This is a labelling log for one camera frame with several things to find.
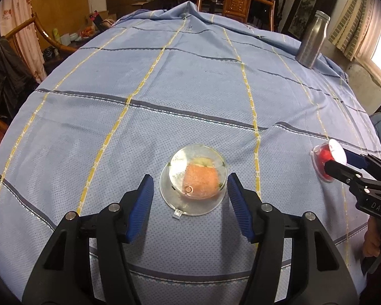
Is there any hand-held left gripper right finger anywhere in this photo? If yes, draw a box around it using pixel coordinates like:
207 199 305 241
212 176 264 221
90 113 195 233
227 172 360 305

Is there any pink flowered curtain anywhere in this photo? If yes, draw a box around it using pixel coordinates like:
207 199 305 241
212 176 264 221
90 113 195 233
0 0 48 83

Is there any curved wooden armchair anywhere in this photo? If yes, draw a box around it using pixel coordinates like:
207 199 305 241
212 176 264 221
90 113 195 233
5 13 80 54

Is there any carved wooden chair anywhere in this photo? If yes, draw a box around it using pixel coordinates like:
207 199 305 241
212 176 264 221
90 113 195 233
196 0 276 32

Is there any red jelly cup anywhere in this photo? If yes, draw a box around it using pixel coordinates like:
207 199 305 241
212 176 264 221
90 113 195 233
309 138 348 183

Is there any clear cup with orange jelly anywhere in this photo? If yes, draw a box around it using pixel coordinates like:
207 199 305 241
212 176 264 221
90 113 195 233
160 144 227 219

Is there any steel bottle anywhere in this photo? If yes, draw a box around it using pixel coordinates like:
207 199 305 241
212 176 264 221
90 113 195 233
295 10 331 69

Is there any beige striped curtain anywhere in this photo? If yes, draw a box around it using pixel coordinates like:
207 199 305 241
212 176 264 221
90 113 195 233
328 0 381 62

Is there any dark brown jacket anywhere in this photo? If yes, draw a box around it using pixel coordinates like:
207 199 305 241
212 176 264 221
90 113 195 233
0 36 39 124

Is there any person's right hand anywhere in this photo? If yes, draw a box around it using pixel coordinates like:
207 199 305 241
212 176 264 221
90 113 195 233
363 218 381 259

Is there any dark framed picture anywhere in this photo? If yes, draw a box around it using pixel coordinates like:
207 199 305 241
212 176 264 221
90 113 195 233
286 0 331 39

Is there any blue striped tablecloth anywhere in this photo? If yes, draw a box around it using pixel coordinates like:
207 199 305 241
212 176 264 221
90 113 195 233
0 2 381 305

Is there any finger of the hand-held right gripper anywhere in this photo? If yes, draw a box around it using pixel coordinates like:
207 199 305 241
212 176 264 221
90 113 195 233
324 160 381 191
341 149 381 177

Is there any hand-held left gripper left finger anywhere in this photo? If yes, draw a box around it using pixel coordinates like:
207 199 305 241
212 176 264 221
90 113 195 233
22 174 155 305

